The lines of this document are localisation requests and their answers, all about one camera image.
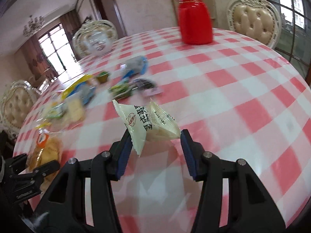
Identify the orange white snack packet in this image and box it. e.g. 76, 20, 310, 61
26, 122, 63, 173

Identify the yellow snack bag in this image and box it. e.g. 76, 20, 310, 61
61, 74, 93, 100

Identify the blue monkey snack bag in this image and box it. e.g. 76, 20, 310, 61
68, 82, 96, 105

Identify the green pea snack packet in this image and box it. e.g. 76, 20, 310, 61
96, 71, 110, 84

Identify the white triangular snack packet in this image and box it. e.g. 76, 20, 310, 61
112, 100, 181, 156

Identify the small blue clear packet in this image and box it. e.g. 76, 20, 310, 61
120, 56, 148, 79

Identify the green ginkgo snack packet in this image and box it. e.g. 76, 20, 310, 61
41, 103, 66, 119

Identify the clear wrapped cracker pack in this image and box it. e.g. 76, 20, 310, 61
62, 93, 85, 128

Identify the cream tufted chair left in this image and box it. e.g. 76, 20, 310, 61
1, 80, 40, 138

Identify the cream tufted chair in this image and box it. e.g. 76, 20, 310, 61
1, 80, 40, 138
72, 19, 118, 58
226, 0, 282, 49

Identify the window with curtains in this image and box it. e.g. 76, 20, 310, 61
38, 24, 76, 75

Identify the dark pink snack packet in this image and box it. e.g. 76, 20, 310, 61
132, 78, 162, 97

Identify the white floral teapot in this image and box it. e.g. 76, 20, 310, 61
83, 30, 113, 57

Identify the chandelier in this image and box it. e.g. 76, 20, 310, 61
23, 15, 45, 37

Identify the red thermos jug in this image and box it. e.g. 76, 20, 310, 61
178, 0, 213, 45

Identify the cream tufted chair right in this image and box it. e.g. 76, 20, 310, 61
226, 0, 282, 49

